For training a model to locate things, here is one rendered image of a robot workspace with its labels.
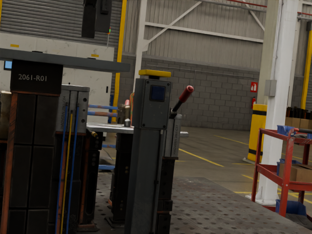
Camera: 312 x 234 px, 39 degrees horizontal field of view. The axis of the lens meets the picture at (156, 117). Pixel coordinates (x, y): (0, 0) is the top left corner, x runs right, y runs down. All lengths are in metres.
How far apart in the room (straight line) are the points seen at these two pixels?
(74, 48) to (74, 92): 8.15
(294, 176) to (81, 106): 2.37
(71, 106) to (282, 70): 4.17
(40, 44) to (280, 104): 5.48
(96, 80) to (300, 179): 6.61
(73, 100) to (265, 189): 4.23
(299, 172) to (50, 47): 6.78
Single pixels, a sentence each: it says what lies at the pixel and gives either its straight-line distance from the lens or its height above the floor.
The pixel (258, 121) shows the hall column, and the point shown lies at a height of 0.78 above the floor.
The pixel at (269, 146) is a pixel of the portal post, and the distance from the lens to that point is 5.10.
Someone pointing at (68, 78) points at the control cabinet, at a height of 1.26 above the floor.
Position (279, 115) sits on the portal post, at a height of 1.00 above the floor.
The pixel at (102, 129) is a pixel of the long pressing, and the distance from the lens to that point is 1.23.
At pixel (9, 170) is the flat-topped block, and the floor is 0.93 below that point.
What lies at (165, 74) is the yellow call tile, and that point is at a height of 1.15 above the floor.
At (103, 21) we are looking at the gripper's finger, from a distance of 0.91.
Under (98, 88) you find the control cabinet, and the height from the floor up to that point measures 1.11.
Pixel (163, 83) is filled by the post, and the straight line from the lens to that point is 0.98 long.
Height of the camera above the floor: 1.11
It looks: 3 degrees down
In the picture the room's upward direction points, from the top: 6 degrees clockwise
